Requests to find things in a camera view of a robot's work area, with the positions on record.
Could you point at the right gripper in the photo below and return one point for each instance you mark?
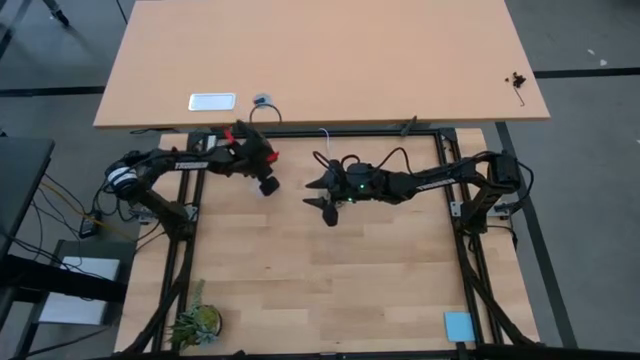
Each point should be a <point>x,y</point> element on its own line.
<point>362,182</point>

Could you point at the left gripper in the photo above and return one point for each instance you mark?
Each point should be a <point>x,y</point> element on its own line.
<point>255,152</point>

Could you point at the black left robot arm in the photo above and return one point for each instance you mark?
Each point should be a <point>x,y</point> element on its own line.
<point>150,172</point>

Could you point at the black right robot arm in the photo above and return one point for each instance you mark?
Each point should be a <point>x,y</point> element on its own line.
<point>435,182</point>

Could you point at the silver mounting plate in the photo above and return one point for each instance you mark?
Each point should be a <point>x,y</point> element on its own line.
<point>210,142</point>

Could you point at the grey round desk grommet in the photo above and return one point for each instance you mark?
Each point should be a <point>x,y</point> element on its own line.
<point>260,97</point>

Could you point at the white rectangular tray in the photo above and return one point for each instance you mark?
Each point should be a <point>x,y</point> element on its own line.
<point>212,102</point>

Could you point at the light wooden desk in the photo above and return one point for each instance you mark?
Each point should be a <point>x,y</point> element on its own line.
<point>325,60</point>

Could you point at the green potted plant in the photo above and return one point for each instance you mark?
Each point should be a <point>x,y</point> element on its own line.
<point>197,322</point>

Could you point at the black power adapter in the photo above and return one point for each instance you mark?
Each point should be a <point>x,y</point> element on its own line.
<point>90,227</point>

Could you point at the blue sticky note pad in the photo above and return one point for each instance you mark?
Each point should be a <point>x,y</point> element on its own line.
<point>459,327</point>

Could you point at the black hex key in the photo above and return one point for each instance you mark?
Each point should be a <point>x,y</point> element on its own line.
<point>520,97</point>

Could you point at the black side table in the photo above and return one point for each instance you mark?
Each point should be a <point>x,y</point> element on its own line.
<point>22,180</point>

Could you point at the white sheet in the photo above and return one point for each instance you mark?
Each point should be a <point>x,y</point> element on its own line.
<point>80,312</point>

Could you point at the black crossbar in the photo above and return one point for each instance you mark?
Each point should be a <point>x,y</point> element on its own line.
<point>50,280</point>

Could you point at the black stand leg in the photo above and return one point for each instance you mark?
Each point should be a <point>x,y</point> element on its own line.
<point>57,12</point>

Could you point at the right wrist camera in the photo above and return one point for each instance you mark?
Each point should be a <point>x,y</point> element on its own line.
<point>330,215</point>

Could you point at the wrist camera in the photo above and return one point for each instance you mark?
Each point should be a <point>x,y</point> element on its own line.
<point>269,186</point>
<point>330,215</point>

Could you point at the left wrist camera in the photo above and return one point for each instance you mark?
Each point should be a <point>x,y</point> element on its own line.
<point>269,186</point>

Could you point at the black aluminium table frame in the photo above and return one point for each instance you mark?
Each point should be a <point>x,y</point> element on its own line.
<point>295,134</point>

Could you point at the small silver frame plate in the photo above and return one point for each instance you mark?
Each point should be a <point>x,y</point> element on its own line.
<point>192,214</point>
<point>456,209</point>

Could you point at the silver base bracket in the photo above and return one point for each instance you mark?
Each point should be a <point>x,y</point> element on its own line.
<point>142,216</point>
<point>505,207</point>

